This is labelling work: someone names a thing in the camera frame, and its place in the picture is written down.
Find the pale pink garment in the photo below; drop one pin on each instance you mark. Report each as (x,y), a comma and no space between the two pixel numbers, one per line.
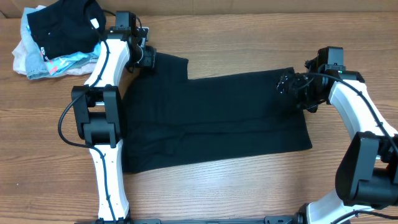
(18,56)

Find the black t-shirt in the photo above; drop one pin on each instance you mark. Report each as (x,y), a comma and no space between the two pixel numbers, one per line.
(173,120)

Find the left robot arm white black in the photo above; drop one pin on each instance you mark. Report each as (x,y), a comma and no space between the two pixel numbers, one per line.
(99,115)

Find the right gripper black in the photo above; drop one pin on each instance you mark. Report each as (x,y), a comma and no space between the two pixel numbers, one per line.
(286,83)

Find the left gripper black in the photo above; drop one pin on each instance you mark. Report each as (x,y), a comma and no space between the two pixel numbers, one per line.
(149,58)

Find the folded black shirt on pile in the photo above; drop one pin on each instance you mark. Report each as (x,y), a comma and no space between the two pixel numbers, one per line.
(67,27)

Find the grey denim garment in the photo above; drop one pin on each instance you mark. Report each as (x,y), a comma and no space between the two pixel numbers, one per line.
(32,62)

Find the light blue printed garment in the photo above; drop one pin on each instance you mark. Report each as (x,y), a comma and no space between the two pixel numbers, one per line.
(77,63)

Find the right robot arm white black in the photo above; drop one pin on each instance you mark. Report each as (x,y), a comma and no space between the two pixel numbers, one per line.
(366,180)

